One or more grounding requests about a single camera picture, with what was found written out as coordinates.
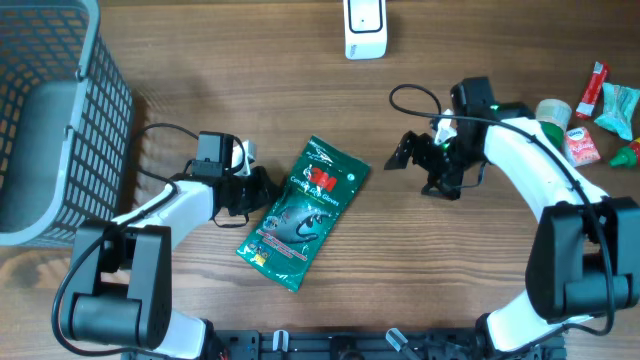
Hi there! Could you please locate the green 3M gloves packet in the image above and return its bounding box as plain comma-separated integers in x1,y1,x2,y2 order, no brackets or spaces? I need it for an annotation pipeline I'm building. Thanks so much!
236,136,370,292

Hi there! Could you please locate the green lid jar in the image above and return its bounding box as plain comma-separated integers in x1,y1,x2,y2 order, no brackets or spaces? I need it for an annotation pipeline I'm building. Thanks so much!
535,99,572,149

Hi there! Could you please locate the red tissue packet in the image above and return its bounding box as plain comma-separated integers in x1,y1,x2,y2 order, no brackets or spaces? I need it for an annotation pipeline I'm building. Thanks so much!
563,127,601,167

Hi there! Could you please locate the red sachet stick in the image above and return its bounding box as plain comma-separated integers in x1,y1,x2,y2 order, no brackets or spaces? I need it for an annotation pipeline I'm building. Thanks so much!
575,61,610,119

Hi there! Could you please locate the red yellow sauce bottle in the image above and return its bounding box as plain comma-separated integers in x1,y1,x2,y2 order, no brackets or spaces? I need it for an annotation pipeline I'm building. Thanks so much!
609,138,640,168

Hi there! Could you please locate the teal wipes packet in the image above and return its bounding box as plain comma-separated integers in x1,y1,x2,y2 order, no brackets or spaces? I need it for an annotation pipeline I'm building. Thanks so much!
595,82,639,141

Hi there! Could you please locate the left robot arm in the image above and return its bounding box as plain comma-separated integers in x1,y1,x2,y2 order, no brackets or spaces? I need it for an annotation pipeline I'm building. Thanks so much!
51,132,278,359

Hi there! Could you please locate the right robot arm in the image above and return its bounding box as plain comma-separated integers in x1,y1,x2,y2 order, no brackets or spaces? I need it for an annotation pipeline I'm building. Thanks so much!
386,77,639,359

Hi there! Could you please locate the white barcode scanner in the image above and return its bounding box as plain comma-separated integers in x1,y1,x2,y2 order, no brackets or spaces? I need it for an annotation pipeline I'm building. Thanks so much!
343,0,388,61

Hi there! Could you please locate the grey plastic mesh basket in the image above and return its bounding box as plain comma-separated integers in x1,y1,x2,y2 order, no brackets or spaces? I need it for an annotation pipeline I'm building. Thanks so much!
1,0,134,247

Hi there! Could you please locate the black left camera cable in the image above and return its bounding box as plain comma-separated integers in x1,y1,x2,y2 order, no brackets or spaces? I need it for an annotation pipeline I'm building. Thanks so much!
51,122,201,357

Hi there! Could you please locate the black camera cable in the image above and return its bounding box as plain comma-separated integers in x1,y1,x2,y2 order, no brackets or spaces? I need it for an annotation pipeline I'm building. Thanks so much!
51,122,201,357
388,83,616,337

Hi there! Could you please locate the black right camera cable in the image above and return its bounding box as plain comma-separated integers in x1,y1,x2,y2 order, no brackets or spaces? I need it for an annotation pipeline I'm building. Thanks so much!
388,83,616,337

